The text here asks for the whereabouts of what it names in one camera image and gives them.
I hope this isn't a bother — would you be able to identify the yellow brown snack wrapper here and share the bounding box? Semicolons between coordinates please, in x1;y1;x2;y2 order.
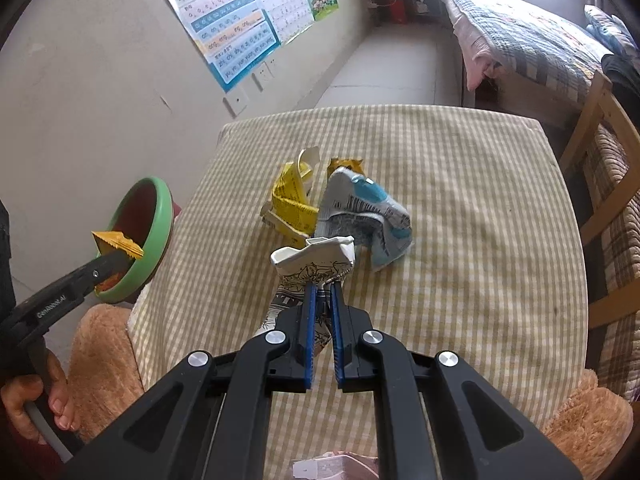
92;231;144;260

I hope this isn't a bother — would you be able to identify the black white carton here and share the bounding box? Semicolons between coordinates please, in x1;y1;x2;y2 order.
254;236;356;335

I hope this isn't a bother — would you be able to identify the blue white wrapper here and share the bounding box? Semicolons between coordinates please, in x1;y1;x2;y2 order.
314;167;412;272

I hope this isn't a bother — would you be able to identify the green red trash bin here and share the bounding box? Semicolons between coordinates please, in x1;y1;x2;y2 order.
96;177;180;304

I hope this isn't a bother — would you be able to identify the person's left hand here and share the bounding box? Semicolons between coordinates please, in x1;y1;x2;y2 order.
0;350;82;444

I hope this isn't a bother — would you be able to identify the pale pink torn wrapper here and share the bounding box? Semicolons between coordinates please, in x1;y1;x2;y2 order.
291;451;380;480

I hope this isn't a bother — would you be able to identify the crushed yellow carton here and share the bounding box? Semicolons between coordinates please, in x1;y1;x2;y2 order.
260;146;320;248

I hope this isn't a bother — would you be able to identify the dark clothes pile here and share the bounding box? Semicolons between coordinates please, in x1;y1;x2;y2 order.
601;54;640;130

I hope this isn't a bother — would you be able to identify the bed with plaid quilt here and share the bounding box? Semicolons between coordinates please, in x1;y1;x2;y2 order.
442;0;610;105

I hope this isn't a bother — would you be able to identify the blue floral bedding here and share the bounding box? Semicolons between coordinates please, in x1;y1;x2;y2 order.
584;4;639;61

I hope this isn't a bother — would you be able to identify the red bucket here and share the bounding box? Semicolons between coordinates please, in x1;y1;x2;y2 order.
388;0;408;24

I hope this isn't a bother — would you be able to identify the wooden chair frame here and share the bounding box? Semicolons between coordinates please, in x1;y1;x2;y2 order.
560;70;639;330

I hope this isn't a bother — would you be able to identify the white wall socket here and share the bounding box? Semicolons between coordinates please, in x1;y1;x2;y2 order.
224;86;250;118

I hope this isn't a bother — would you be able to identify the blue pinyin wall poster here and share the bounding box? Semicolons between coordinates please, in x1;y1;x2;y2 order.
167;0;280;92

